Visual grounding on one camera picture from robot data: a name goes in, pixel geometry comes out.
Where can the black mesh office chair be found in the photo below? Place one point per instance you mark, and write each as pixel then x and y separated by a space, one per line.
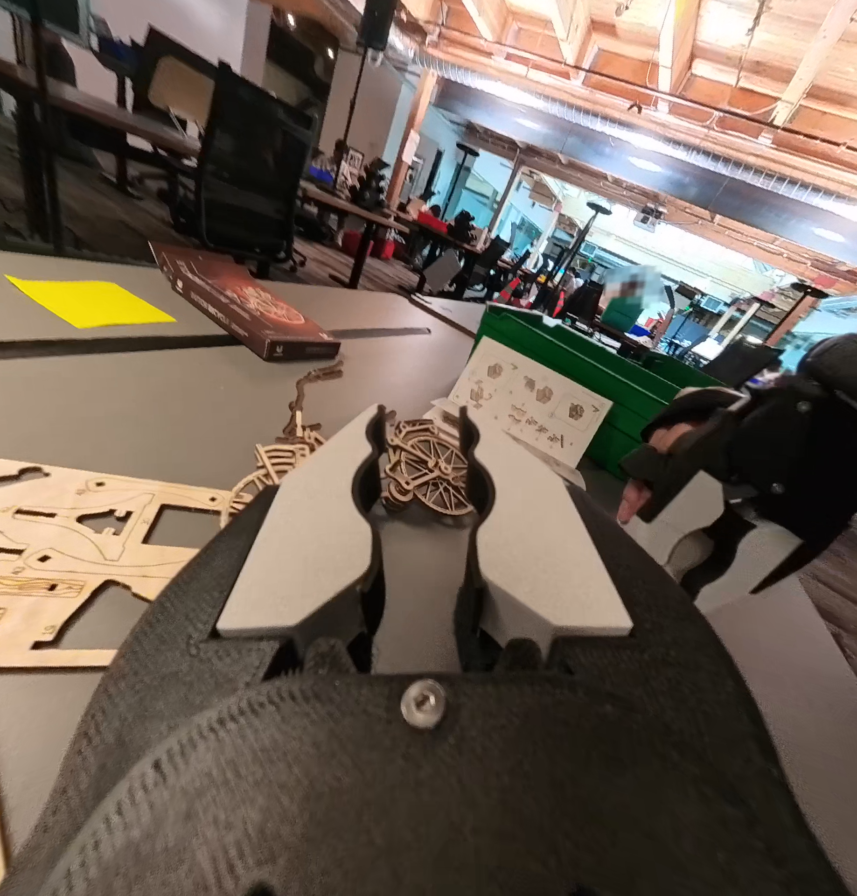
pixel 253 175

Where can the grey panel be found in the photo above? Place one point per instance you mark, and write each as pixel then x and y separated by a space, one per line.
pixel 442 271

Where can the black floor lamp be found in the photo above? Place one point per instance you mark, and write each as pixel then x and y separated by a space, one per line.
pixel 598 208
pixel 810 290
pixel 467 150

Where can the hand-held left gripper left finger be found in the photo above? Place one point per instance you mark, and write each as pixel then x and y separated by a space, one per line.
pixel 302 553

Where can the red storage bin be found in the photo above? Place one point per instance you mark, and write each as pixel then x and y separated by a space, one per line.
pixel 386 248
pixel 358 245

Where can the ceiling projector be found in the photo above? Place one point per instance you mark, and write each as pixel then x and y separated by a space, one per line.
pixel 649 218

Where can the wooden bicycle model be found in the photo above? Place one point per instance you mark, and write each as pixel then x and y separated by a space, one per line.
pixel 428 462

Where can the beige office chair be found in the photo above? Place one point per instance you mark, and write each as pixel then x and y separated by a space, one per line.
pixel 183 91

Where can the green plastic bin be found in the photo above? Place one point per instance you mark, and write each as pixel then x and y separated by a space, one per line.
pixel 575 357

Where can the black camera rig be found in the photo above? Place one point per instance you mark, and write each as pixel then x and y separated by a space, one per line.
pixel 463 225
pixel 372 183

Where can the yellow paper sheet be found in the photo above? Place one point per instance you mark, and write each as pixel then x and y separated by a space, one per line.
pixel 92 301

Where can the brown model kit box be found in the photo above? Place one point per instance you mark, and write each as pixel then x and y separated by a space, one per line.
pixel 246 301

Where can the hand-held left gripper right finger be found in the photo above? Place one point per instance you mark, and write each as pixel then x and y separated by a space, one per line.
pixel 540 553

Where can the dark wooden desk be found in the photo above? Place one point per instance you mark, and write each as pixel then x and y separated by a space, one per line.
pixel 344 203
pixel 85 112

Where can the person's right hand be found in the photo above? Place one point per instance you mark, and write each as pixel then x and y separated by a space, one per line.
pixel 630 500

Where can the laser-cut plywood part sheet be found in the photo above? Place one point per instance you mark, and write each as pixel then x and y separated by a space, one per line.
pixel 155 568

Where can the red box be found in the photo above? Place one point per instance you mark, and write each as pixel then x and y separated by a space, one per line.
pixel 434 222

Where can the orange traffic cone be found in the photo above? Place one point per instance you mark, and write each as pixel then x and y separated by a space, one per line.
pixel 558 301
pixel 512 291

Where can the black tripod stand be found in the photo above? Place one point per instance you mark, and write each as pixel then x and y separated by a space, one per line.
pixel 376 21

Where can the white instruction booklet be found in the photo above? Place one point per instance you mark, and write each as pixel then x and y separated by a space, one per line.
pixel 533 399

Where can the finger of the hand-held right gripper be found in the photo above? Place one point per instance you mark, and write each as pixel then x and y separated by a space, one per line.
pixel 757 560
pixel 701 505

